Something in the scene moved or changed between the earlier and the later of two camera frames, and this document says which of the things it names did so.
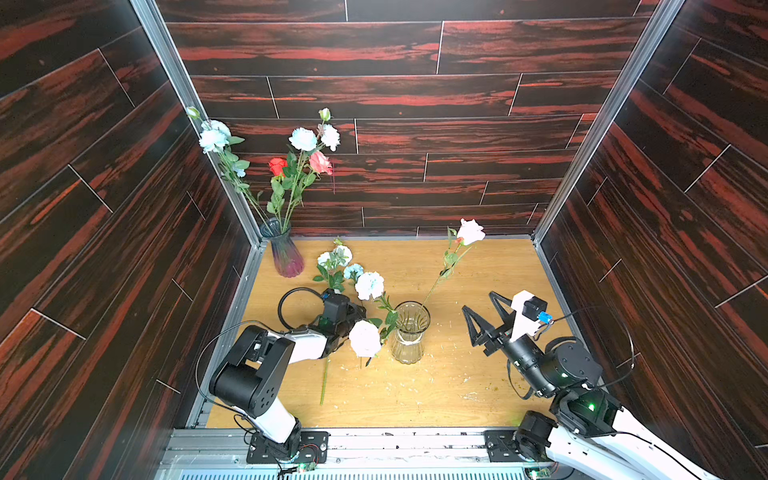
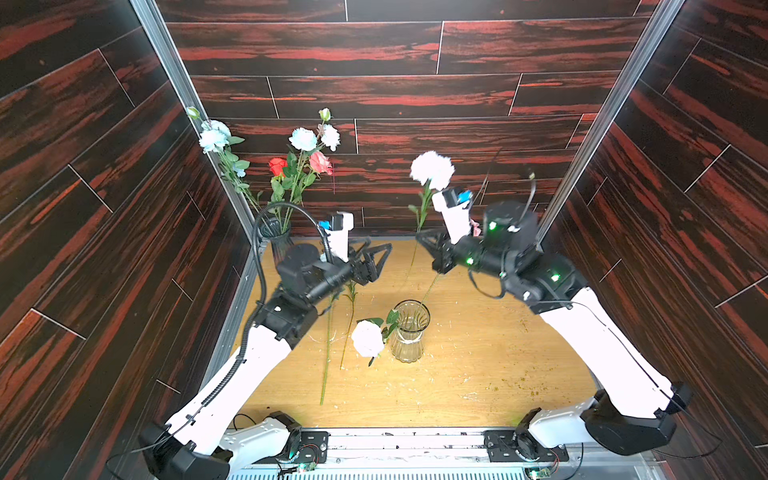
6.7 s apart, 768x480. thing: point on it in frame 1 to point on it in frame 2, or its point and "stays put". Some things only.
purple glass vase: x=288 y=261 stays put
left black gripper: x=352 y=309 to x=363 y=273
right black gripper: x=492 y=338 to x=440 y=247
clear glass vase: x=413 y=319 stays put
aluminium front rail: x=220 y=453 stays put
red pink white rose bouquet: x=307 y=158 stays put
